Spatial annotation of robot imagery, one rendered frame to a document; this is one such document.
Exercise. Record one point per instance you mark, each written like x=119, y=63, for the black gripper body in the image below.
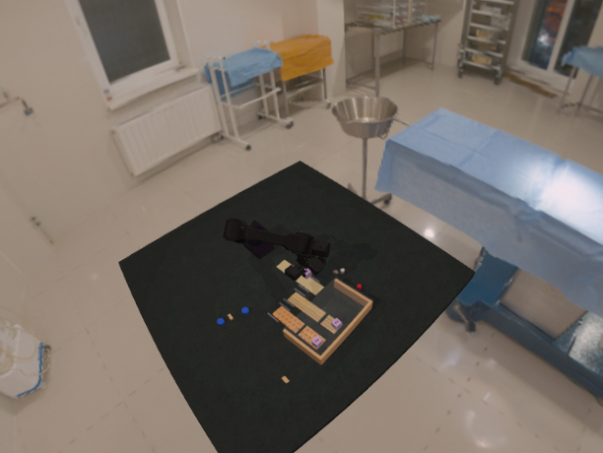
x=295, y=273

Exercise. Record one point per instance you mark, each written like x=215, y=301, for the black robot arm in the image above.
x=301, y=243

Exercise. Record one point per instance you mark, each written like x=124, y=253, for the orange patterned flat strip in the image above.
x=283, y=315

